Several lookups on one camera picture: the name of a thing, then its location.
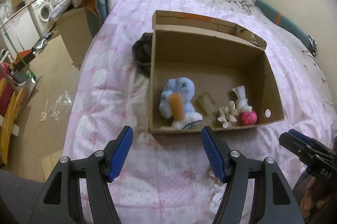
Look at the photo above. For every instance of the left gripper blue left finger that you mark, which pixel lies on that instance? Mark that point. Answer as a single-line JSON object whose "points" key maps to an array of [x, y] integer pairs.
{"points": [[60, 201]]}

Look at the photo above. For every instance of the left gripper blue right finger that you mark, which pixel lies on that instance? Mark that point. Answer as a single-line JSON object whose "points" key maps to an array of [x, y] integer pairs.
{"points": [[273, 200]]}

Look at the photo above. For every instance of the white towel bunny toy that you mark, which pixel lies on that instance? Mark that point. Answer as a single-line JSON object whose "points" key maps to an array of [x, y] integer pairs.
{"points": [[241, 103]]}

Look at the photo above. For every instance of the person right hand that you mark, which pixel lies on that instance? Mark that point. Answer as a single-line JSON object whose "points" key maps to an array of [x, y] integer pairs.
{"points": [[317, 197]]}

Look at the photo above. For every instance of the clear plastic packet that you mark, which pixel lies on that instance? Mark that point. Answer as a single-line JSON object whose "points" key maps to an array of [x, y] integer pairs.
{"points": [[216, 193]]}

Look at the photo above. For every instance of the pink ball toy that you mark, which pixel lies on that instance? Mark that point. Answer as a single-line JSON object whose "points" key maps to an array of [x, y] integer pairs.
{"points": [[248, 118]]}

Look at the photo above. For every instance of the cream scrunchie toy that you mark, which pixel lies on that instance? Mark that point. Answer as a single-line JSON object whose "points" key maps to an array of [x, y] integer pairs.
{"points": [[228, 115]]}

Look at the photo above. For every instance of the orange foam roll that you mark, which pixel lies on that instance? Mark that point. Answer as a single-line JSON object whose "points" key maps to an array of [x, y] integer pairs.
{"points": [[177, 106]]}

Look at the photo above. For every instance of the pink red plastic stool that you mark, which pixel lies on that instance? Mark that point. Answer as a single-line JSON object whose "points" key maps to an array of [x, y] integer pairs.
{"points": [[7, 92]]}

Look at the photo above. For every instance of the teal bed headboard cushion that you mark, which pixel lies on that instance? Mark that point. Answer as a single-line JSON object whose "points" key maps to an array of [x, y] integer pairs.
{"points": [[279, 19]]}

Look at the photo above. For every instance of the light blue plush toy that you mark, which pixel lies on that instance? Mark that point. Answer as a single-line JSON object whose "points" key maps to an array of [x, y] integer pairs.
{"points": [[186, 87]]}

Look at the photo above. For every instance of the brown cardboard box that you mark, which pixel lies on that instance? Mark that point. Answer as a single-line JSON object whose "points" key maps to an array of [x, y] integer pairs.
{"points": [[217, 56]]}

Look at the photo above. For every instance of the dark striped cloth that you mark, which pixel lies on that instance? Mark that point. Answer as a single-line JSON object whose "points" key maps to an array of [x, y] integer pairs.
{"points": [[141, 52]]}

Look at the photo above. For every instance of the large cardboard box beside bed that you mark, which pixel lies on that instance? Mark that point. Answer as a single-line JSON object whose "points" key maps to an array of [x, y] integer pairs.
{"points": [[78, 27]]}

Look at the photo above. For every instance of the white washing machine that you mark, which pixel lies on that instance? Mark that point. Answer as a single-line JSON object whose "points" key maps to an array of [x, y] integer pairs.
{"points": [[40, 11]]}

